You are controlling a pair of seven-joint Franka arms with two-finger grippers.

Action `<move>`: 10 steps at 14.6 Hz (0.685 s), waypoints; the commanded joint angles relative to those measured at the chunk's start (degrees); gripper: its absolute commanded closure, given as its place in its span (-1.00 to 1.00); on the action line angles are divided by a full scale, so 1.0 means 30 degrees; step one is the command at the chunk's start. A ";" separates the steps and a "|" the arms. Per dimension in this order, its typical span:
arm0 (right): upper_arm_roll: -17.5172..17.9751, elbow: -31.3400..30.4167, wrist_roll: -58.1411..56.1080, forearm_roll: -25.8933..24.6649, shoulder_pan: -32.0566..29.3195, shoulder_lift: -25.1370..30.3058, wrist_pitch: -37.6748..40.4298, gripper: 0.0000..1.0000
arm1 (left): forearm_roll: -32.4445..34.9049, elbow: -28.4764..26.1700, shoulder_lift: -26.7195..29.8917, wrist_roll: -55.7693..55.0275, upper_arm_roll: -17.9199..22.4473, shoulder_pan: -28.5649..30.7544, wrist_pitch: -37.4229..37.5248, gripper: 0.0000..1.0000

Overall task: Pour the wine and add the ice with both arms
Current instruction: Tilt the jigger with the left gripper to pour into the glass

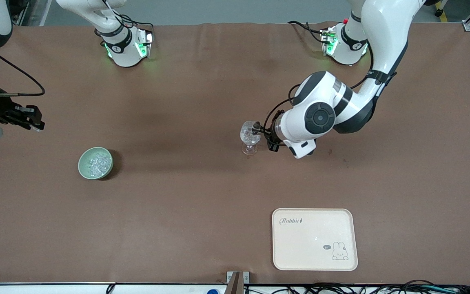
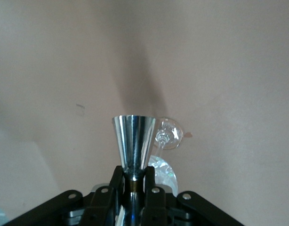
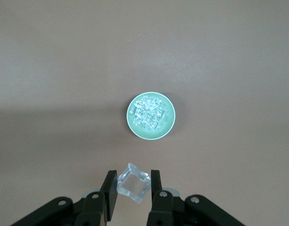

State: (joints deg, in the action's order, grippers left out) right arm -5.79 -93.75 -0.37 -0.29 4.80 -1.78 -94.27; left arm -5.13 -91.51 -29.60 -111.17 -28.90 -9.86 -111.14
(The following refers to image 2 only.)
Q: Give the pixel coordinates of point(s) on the steel double cone jigger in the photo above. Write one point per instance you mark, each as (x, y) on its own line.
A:
(134, 141)

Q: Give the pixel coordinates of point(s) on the clear stemmed wine glass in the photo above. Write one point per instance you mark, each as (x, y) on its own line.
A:
(169, 134)

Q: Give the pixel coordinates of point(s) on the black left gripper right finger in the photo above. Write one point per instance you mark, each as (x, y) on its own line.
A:
(155, 202)

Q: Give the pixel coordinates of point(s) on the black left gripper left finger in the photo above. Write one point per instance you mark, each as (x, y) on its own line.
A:
(104, 200)

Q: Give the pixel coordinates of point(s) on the brown table mat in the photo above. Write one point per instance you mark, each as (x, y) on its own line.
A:
(52, 58)

